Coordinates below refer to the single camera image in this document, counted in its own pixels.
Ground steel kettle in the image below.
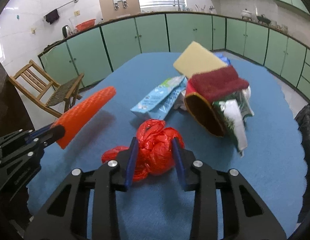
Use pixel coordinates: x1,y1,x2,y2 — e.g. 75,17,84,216
62,25,73,39

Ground black-lined trash bin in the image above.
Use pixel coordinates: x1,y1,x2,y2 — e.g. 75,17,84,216
294,102,310,225

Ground yellow sponge red scouring pad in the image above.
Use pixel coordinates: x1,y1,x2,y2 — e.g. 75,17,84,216
173,41,250,102

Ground cardboard box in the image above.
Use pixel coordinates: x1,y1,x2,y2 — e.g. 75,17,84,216
99,0,141,22

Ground blue plastic wrapper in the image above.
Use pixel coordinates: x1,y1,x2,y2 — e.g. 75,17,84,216
214,52,232,67

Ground dark towel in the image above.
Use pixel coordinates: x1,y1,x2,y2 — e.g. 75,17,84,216
44,9,60,25

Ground utensil rack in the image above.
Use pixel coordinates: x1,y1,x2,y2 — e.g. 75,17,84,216
195,4,217,14

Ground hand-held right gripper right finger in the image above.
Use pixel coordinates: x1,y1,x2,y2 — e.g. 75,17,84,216
171,138,287,240

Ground blue white plastic packet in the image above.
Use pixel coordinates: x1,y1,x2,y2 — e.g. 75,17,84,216
130,75,188,120

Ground black wok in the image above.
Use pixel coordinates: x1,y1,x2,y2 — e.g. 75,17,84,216
256,14,272,24

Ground blue tablecloth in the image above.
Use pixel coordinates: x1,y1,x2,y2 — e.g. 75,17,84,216
26,52,308,240

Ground green lower cabinets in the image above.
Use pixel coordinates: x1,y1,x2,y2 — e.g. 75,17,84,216
37,11,310,103

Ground metal towel rail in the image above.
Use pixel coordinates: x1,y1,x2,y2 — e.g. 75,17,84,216
43,0,79,20

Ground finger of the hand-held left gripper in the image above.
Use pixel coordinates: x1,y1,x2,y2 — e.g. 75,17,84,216
35,124,66,148
25,126,52,143

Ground green white plastic packet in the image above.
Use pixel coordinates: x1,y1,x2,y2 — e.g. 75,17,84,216
212,90,255,158

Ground wooden chair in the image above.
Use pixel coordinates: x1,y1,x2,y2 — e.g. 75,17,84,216
9,59,85,118

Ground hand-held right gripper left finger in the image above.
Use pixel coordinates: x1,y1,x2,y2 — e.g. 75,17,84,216
24,137,140,240

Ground small white crumpled tissue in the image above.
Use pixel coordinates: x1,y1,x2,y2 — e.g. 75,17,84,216
241,85,252,105

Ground orange foam net sleeve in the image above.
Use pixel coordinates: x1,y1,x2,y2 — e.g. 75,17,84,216
53,86,117,150

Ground red plastic bag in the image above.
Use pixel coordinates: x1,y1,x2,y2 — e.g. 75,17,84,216
101,119,185,182

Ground clear plastic jug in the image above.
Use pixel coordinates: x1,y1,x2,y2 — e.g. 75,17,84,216
69,16,78,34

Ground red basin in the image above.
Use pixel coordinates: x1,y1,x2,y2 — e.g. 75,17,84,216
75,19,96,30

